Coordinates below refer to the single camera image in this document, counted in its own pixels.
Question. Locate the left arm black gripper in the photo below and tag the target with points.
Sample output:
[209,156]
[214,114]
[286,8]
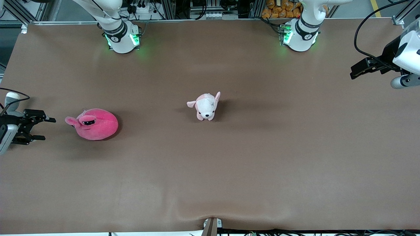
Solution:
[388,53]

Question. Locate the grey and white plush husky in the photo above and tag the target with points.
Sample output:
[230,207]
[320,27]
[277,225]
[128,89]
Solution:
[12,98]

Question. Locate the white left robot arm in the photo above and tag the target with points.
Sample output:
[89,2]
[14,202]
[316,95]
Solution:
[302,31]

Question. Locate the bag of orange snacks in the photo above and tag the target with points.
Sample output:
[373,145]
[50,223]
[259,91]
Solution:
[282,9]

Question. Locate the brown table mat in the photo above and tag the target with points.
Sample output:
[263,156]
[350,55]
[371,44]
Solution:
[210,164]

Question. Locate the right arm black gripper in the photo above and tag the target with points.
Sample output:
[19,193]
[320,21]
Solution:
[9,120]

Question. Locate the white and pink plush dog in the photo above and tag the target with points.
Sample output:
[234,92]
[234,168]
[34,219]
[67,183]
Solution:
[205,106]

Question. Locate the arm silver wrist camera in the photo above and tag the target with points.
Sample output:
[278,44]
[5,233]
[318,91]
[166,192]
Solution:
[6,139]
[405,81]

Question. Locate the aluminium frame rack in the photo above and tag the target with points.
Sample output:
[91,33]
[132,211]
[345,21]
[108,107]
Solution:
[29,9]

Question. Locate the white power strip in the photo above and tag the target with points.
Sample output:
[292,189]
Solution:
[142,8]

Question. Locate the round hot pink plush toy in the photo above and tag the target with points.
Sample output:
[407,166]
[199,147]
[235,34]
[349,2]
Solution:
[98,126]

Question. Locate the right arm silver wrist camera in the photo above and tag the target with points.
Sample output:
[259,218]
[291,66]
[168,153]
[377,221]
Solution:
[6,139]

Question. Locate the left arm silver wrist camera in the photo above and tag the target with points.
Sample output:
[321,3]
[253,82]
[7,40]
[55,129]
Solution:
[405,81]

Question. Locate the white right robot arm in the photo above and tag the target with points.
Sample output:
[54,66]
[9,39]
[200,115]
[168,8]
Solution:
[116,31]

